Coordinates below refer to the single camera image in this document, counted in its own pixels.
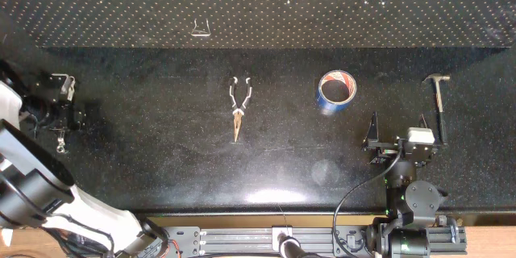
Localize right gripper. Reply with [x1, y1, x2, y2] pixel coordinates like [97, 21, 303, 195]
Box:
[361, 111, 439, 167]

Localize hammer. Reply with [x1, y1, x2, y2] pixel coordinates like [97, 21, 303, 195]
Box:
[422, 73, 452, 146]

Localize roll of blue tape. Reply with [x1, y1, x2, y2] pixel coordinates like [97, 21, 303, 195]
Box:
[315, 69, 358, 116]

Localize pliers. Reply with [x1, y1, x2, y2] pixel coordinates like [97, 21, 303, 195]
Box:
[228, 76, 254, 144]

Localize black pegboard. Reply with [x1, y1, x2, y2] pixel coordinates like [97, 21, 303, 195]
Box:
[0, 0, 516, 49]

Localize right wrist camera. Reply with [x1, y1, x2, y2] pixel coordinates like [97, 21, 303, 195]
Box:
[406, 127, 436, 145]

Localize mounting rail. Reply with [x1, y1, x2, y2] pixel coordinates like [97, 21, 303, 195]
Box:
[159, 225, 468, 258]

